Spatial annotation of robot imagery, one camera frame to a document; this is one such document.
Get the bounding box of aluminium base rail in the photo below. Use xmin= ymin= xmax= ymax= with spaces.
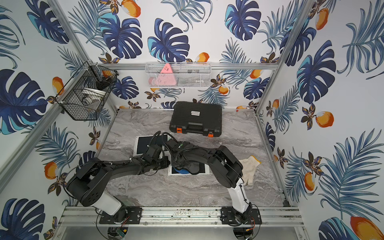
xmin=59 ymin=207 xmax=304 ymax=228

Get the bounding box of blue grey microfibre cloth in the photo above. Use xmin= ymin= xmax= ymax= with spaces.
xmin=169 ymin=164 xmax=206 ymax=176

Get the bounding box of black wire basket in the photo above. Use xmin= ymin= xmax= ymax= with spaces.
xmin=54 ymin=62 xmax=119 ymax=121

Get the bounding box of white drawing tablet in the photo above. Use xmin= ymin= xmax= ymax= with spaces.
xmin=168 ymin=157 xmax=210 ymax=176
xmin=134 ymin=135 xmax=169 ymax=157

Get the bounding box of black plastic tool case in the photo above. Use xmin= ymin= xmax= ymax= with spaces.
xmin=169 ymin=102 xmax=223 ymax=138

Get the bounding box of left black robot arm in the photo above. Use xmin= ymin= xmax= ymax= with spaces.
xmin=66 ymin=131 xmax=170 ymax=223

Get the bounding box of pink triangular card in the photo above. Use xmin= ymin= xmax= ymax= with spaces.
xmin=152 ymin=63 xmax=177 ymax=87

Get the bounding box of white mesh wall basket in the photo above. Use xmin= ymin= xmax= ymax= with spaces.
xmin=145 ymin=62 xmax=212 ymax=88

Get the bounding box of white knitted glove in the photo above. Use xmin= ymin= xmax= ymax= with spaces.
xmin=240 ymin=156 xmax=261 ymax=186

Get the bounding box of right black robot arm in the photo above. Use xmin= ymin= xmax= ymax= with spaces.
xmin=163 ymin=137 xmax=262 ymax=227

